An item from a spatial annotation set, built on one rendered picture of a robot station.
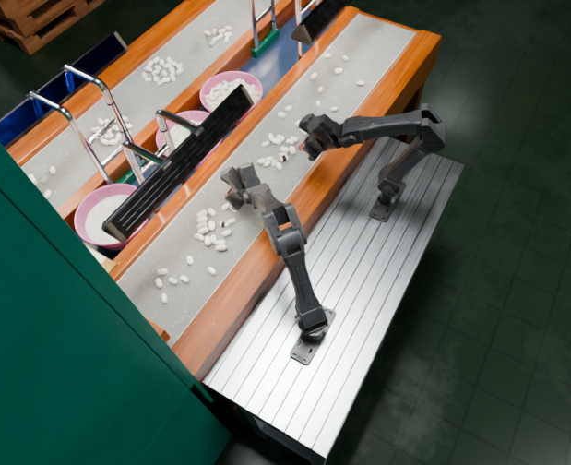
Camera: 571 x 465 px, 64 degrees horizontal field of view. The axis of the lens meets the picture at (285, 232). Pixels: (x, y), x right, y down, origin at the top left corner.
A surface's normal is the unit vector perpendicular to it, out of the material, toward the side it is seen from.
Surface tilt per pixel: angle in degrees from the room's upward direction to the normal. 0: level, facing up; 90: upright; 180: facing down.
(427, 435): 0
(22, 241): 90
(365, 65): 0
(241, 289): 0
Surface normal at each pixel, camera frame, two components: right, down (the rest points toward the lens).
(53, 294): 0.84, 0.44
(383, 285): -0.04, -0.52
